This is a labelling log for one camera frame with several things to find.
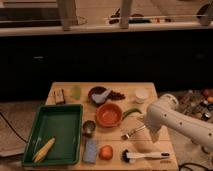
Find silver metal fork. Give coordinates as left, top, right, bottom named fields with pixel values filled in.
left=121, top=125, right=146, bottom=140

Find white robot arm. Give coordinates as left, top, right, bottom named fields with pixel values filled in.
left=144, top=94, right=213, bottom=151

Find green plastic tray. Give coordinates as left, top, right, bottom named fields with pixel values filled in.
left=22, top=104, right=83, bottom=167

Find dark brown bowl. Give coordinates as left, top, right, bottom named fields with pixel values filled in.
left=88, top=86, right=107, bottom=107

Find dark brown grape bunch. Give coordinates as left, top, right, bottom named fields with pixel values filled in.
left=108, top=91, right=125, bottom=100

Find white scoop spoon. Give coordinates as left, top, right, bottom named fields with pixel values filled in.
left=92, top=89, right=111, bottom=103

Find orange bowl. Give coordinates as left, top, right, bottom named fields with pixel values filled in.
left=95, top=103, right=122, bottom=128

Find pale green translucent cup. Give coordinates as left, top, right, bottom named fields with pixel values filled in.
left=71, top=85, right=81, bottom=100

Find green chili pepper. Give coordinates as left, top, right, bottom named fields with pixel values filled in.
left=122, top=108, right=142, bottom=120

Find white cup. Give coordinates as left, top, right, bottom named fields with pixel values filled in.
left=134, top=88, right=149, bottom=104

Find small metal cup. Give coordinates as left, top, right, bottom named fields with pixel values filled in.
left=83, top=120, right=96, bottom=137

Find small wooden block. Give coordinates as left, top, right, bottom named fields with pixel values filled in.
left=54, top=88, right=65, bottom=104

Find wooden table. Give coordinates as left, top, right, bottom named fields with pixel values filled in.
left=23, top=81, right=180, bottom=171

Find orange fruit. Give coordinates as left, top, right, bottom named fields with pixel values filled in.
left=99, top=145, right=113, bottom=160

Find blue grey sponge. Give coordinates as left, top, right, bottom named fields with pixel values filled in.
left=83, top=139, right=97, bottom=164

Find yellow corn cob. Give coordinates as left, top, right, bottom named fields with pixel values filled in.
left=32, top=138, right=55, bottom=163

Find black cable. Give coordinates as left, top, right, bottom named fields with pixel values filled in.
left=177, top=162, right=213, bottom=171

